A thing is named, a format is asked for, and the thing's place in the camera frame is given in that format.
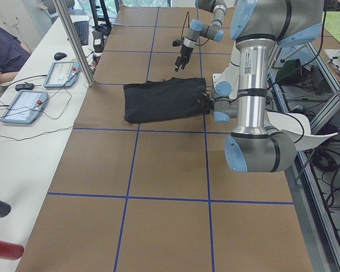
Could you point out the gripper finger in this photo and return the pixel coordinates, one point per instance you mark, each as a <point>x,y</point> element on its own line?
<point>178,63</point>
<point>184,62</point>

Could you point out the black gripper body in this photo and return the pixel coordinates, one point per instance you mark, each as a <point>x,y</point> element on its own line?
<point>185,52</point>
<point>205,103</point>

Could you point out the black graphic t-shirt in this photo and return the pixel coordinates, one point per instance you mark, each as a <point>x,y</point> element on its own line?
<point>161,101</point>

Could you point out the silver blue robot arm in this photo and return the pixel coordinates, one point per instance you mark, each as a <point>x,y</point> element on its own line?
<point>256,27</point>
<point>197,28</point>

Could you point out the white plastic chair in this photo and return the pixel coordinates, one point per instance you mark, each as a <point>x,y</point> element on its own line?
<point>298,128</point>

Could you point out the black keyboard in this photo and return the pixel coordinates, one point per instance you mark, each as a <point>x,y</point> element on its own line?
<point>81,28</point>

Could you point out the upper teach pendant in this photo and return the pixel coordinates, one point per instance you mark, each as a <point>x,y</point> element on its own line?
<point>62,74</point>

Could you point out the teach pendant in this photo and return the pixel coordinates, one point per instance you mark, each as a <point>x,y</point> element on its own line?
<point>62,74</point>
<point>25,108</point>

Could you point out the black computer mouse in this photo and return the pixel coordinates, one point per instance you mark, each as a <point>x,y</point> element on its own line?
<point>59,56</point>

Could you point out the brown paper table cover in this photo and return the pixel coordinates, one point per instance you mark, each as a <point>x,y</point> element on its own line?
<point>160,196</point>

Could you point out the black power adapter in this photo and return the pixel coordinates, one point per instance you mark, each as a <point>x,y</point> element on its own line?
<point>24,86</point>

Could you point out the lower teach pendant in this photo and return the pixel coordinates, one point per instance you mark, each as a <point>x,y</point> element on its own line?
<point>25,108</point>

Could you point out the seated person blue shirt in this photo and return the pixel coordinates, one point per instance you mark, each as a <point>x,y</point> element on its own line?
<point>13,56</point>

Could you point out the red bottle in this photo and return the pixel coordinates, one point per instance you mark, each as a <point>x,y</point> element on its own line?
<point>10,251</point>

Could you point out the aluminium frame post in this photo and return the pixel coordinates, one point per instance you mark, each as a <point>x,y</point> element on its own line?
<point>63,13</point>

